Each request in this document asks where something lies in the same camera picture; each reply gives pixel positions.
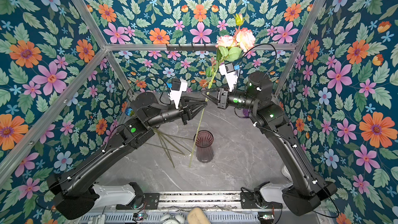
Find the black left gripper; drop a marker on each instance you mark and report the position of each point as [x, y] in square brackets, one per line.
[184, 107]

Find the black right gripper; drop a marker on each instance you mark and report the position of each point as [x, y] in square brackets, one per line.
[223, 98]

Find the smoky brown ribbed glass vase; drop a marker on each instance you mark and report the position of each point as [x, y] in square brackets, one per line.
[203, 142]

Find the pink peony flower stem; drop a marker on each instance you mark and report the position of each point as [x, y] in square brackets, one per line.
[229, 49]

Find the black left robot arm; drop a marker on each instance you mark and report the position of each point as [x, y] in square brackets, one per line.
[76, 191]

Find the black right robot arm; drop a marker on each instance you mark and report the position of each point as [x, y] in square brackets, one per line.
[307, 188]

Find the blue rose stem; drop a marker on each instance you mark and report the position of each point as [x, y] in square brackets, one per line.
[129, 112]

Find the beige sponge block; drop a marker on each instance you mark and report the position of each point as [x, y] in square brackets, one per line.
[197, 216]

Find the silver twin bell alarm clock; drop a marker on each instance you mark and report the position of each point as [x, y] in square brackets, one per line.
[172, 216]

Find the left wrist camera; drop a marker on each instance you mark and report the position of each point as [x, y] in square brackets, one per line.
[176, 87]

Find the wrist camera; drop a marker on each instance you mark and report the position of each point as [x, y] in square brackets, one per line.
[176, 87]
[231, 73]

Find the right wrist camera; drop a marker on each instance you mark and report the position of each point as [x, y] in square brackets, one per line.
[231, 73]

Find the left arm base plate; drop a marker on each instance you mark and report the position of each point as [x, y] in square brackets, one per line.
[148, 201]

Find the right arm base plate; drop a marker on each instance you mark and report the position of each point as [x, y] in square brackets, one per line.
[250, 199]

